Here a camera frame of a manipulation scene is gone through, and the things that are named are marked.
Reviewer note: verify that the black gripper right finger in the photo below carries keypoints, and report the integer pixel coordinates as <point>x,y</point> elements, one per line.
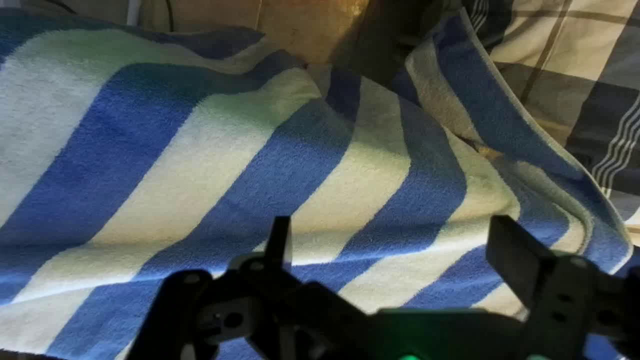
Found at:
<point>520,261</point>

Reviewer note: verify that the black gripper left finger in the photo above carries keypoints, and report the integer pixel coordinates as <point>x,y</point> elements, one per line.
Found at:
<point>279,243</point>

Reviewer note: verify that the blue white striped towel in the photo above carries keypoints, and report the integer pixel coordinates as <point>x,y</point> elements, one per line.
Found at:
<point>129,155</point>

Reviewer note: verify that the plaid bed comforter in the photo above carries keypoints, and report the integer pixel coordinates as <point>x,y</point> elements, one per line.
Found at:
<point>575,64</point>

